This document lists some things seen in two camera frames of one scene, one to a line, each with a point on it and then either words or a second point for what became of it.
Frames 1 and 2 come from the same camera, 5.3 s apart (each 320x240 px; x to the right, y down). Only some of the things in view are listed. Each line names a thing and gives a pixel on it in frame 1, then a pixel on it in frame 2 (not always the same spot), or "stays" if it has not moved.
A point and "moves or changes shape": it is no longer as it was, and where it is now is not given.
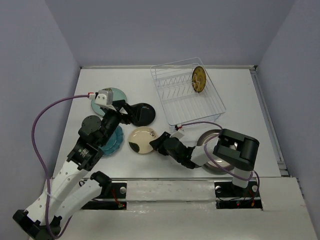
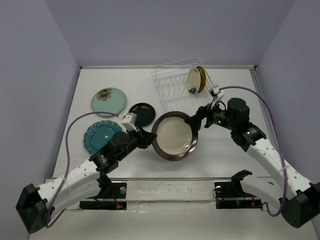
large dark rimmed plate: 215,164 -> 176,139
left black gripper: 118,105 -> 145,138
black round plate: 143,114 stays
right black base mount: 229,196 stays
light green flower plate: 118,95 stays
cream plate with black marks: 139,139 moves or changes shape
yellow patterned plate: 199,79 stays
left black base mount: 112,196 stays
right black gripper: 159,143 -> 195,120
